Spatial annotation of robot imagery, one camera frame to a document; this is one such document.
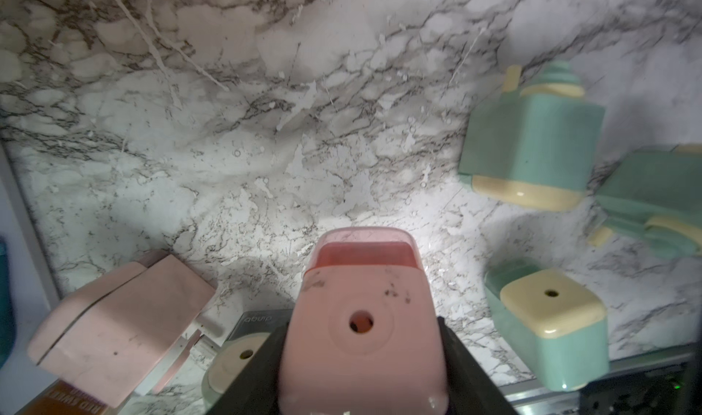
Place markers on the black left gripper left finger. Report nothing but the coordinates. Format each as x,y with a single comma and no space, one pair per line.
255,390

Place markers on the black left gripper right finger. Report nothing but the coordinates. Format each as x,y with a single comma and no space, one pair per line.
470,390

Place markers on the pink sharpener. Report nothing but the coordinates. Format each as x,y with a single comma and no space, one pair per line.
364,336
126,332

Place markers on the green sharpener lower left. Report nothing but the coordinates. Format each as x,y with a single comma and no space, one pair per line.
245,340

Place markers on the green sharpener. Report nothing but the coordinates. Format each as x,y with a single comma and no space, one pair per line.
556,326
654,196
533,146
245,340

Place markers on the green sharpener lower centre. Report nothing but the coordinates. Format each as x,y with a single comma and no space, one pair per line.
556,326

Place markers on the small brown jar black lid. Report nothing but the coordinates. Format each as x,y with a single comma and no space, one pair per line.
60,398

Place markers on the lilac plastic tray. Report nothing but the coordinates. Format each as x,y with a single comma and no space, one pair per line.
32,291

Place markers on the green sharpener upper centre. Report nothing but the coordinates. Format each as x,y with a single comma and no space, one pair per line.
533,146

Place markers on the teal cloth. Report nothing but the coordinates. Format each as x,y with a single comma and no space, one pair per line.
7,318

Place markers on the green sharpener right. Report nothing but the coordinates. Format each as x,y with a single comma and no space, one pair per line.
654,196

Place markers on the aluminium front rail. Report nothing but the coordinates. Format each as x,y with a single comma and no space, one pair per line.
657,382

